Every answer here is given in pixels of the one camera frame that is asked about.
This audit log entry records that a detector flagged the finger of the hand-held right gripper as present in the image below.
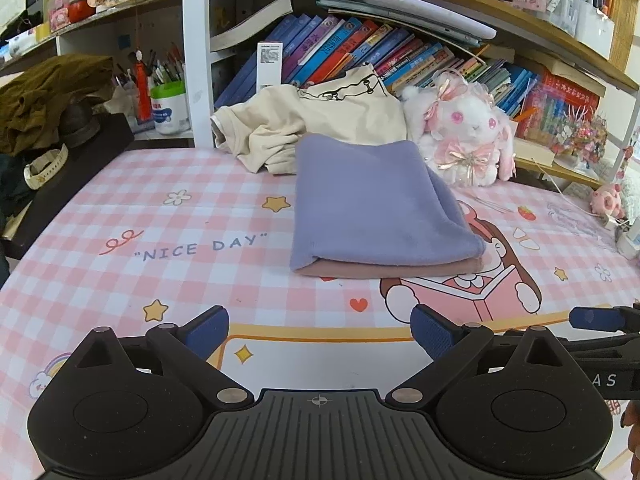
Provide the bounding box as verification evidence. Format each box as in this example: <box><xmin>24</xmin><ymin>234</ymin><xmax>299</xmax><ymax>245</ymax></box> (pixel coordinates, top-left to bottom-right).
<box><xmin>565</xmin><ymin>332</ymin><xmax>640</xmax><ymax>361</ymax></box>
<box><xmin>569</xmin><ymin>304</ymin><xmax>640</xmax><ymax>332</ymax></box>

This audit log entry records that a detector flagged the green and white pen cup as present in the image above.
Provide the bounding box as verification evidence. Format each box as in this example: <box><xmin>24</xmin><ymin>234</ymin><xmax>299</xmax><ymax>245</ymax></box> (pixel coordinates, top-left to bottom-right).
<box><xmin>150</xmin><ymin>80</ymin><xmax>190</xmax><ymax>136</ymax></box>

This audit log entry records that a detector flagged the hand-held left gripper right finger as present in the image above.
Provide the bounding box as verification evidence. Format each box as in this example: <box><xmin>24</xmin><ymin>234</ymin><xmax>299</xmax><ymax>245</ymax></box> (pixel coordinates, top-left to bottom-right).
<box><xmin>385</xmin><ymin>303</ymin><xmax>572</xmax><ymax>407</ymax></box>

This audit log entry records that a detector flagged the olive green garment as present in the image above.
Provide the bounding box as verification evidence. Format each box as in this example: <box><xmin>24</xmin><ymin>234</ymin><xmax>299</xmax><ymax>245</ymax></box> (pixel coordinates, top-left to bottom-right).
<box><xmin>0</xmin><ymin>54</ymin><xmax>115</xmax><ymax>157</ymax></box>

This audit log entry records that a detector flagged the small pink plush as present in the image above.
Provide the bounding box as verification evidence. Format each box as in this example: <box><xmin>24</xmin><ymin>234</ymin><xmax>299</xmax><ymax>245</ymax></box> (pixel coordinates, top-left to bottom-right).
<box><xmin>590</xmin><ymin>182</ymin><xmax>629</xmax><ymax>221</ymax></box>

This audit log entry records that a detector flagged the small white upright box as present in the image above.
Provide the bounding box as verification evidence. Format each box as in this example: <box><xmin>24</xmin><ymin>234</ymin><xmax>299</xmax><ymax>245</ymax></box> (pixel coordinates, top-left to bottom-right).
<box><xmin>256</xmin><ymin>42</ymin><xmax>284</xmax><ymax>93</ymax></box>

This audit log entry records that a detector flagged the person's right hand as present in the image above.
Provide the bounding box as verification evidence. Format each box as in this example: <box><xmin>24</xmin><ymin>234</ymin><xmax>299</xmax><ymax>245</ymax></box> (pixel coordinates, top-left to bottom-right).
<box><xmin>621</xmin><ymin>400</ymin><xmax>640</xmax><ymax>466</ymax></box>

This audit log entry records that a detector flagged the black side table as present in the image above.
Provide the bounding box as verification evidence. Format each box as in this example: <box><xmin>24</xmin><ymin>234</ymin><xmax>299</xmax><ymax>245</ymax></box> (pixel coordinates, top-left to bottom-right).
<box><xmin>0</xmin><ymin>112</ymin><xmax>136</xmax><ymax>261</ymax></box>

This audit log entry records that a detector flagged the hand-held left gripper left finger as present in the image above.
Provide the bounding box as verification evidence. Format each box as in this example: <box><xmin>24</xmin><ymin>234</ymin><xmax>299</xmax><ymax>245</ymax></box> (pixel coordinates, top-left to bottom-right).
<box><xmin>75</xmin><ymin>305</ymin><xmax>254</xmax><ymax>409</ymax></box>

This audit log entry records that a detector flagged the bunch of pens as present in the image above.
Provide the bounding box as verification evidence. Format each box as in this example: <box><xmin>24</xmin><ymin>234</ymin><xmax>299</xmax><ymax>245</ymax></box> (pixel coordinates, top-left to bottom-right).
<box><xmin>114</xmin><ymin>46</ymin><xmax>185</xmax><ymax>88</ymax></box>

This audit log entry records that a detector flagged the row of colourful books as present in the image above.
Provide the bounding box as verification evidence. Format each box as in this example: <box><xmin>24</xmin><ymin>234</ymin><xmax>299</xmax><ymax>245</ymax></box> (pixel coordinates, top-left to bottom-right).
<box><xmin>215</xmin><ymin>12</ymin><xmax>541</xmax><ymax>121</ymax></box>

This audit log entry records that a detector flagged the white tablet device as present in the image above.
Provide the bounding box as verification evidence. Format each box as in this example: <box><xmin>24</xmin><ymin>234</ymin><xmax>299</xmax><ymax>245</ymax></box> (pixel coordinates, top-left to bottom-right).
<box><xmin>361</xmin><ymin>0</ymin><xmax>498</xmax><ymax>41</ymax></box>

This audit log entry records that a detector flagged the cream wrist watch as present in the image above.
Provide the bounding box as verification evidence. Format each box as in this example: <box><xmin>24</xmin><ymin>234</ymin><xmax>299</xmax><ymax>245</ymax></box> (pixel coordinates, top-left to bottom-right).
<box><xmin>24</xmin><ymin>143</ymin><xmax>69</xmax><ymax>190</ymax></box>

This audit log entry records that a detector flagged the white shelf unit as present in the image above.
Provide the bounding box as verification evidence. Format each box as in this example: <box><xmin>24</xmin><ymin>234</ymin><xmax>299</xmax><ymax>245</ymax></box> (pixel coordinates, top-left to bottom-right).
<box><xmin>0</xmin><ymin>0</ymin><xmax>640</xmax><ymax>192</ymax></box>

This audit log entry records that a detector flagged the cream garment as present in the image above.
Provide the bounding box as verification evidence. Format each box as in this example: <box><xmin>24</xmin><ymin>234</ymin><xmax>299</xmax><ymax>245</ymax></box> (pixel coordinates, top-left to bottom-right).
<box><xmin>210</xmin><ymin>64</ymin><xmax>408</xmax><ymax>176</ymax></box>

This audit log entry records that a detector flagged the pink checkered table mat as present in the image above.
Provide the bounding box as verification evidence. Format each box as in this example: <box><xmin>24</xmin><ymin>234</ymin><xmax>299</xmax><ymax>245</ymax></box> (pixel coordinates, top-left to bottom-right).
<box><xmin>0</xmin><ymin>147</ymin><xmax>640</xmax><ymax>466</ymax></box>

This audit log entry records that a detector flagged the white storage box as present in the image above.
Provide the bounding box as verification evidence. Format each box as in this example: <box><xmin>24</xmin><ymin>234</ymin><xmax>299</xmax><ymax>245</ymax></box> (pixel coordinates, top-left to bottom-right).
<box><xmin>575</xmin><ymin>6</ymin><xmax>616</xmax><ymax>59</ymax></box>

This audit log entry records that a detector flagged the red bottle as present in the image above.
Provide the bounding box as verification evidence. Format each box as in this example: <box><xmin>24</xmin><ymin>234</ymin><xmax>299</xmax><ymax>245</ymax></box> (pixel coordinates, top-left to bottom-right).
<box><xmin>132</xmin><ymin>50</ymin><xmax>153</xmax><ymax>122</ymax></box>

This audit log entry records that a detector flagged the red and white round figurine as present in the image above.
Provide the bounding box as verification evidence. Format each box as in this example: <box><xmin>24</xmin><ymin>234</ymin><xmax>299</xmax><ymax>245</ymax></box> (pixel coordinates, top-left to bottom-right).
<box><xmin>67</xmin><ymin>0</ymin><xmax>99</xmax><ymax>24</ymax></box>

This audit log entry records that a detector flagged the colourful flower decoration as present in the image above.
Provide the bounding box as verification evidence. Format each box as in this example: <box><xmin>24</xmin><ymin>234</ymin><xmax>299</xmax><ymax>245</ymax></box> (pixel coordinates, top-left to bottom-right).
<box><xmin>555</xmin><ymin>105</ymin><xmax>609</xmax><ymax>166</ymax></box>

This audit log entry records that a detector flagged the white and pink bunny plush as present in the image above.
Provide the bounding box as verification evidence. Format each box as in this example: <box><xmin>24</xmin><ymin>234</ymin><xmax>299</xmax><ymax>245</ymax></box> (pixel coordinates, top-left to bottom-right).
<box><xmin>400</xmin><ymin>69</ymin><xmax>517</xmax><ymax>189</ymax></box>

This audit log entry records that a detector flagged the red boxed book set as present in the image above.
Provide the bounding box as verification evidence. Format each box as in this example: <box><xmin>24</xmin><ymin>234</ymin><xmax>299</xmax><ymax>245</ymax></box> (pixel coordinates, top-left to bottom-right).
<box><xmin>515</xmin><ymin>70</ymin><xmax>601</xmax><ymax>147</ymax></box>

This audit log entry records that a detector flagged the purple and pink sweater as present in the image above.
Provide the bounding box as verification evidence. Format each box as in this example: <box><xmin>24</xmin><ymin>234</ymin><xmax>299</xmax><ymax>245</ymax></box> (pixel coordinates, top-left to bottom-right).
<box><xmin>290</xmin><ymin>134</ymin><xmax>487</xmax><ymax>281</ymax></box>

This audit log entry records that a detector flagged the dark round object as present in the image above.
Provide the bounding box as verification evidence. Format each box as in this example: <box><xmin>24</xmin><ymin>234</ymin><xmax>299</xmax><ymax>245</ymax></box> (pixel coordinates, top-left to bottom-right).
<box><xmin>57</xmin><ymin>100</ymin><xmax>99</xmax><ymax>149</ymax></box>

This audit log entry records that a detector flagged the dark teal cloth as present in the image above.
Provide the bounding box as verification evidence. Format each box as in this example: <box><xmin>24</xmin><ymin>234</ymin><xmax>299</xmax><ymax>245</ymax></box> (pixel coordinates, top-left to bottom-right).
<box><xmin>0</xmin><ymin>152</ymin><xmax>32</xmax><ymax>223</ymax></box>

